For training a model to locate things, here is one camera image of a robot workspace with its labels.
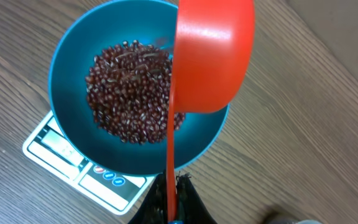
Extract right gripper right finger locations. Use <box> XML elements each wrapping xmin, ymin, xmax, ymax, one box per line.
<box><xmin>175</xmin><ymin>173</ymin><xmax>217</xmax><ymax>224</ymax></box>

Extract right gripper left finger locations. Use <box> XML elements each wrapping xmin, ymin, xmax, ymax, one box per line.
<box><xmin>129</xmin><ymin>171</ymin><xmax>168</xmax><ymax>224</ymax></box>

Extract red measuring scoop blue handle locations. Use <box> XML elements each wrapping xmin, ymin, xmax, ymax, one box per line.
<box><xmin>166</xmin><ymin>0</ymin><xmax>255</xmax><ymax>223</ymax></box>

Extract white digital kitchen scale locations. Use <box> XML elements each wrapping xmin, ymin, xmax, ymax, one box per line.
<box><xmin>22</xmin><ymin>111</ymin><xmax>154</xmax><ymax>215</ymax></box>

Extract red beans in bowl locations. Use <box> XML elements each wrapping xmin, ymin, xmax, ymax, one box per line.
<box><xmin>85</xmin><ymin>40</ymin><xmax>173</xmax><ymax>144</ymax></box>

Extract blue metal bowl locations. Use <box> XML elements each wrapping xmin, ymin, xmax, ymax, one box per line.
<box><xmin>47</xmin><ymin>0</ymin><xmax>231</xmax><ymax>177</ymax></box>

